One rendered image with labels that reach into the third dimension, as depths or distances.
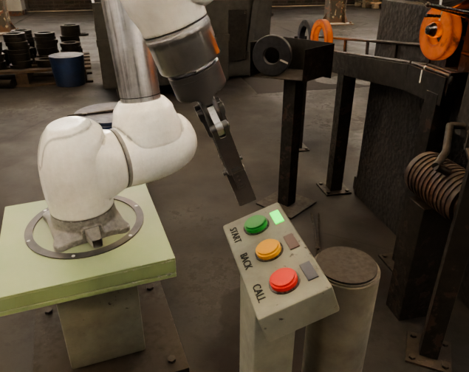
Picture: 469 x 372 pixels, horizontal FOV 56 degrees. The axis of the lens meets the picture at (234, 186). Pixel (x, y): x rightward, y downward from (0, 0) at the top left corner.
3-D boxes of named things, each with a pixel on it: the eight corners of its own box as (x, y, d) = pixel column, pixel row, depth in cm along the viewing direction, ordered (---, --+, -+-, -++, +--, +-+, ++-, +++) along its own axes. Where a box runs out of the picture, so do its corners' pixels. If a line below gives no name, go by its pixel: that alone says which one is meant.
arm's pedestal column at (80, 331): (32, 420, 108) (1, 326, 93) (36, 311, 141) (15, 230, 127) (189, 372, 120) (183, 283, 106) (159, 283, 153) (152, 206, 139)
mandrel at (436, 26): (484, 29, 131) (474, 38, 135) (479, 17, 133) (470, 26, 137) (433, 31, 128) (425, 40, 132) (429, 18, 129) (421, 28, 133)
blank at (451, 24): (449, 68, 131) (439, 69, 131) (422, 47, 143) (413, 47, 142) (470, 15, 121) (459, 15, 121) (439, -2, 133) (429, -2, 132)
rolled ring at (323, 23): (318, 66, 220) (324, 66, 221) (330, 36, 204) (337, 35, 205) (306, 42, 229) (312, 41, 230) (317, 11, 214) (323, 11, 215)
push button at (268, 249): (278, 242, 71) (275, 234, 70) (286, 257, 67) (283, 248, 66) (255, 252, 70) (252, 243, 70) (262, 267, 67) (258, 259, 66)
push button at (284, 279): (294, 271, 64) (290, 262, 63) (303, 288, 61) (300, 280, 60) (269, 282, 64) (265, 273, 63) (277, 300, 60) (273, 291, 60)
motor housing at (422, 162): (411, 293, 149) (446, 146, 124) (453, 342, 130) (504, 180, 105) (376, 298, 146) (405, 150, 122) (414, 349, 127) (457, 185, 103)
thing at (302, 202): (273, 186, 220) (281, 36, 187) (318, 203, 204) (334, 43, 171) (247, 200, 206) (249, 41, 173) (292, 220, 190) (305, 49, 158)
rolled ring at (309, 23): (311, 18, 222) (317, 18, 223) (297, 20, 239) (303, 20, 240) (310, 56, 228) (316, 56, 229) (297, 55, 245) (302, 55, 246)
